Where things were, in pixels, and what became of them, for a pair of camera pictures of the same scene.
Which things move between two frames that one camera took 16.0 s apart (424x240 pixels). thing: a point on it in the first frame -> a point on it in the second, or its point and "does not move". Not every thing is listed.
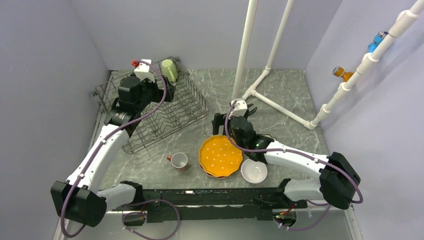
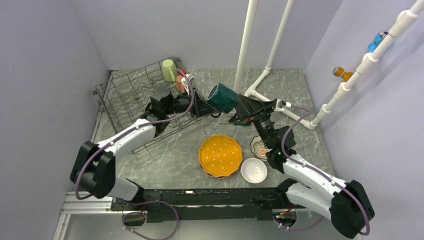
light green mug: [169, 69] does not move
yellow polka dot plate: [219, 156] does not move
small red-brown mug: [179, 160] -> [179, 87]
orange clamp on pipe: [339, 71] does not move
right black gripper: [219, 120] -> [247, 107]
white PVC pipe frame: [251, 90] does not move
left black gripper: [159, 93] -> [201, 107]
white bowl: [253, 172] does not move
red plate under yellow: [216, 177] does not move
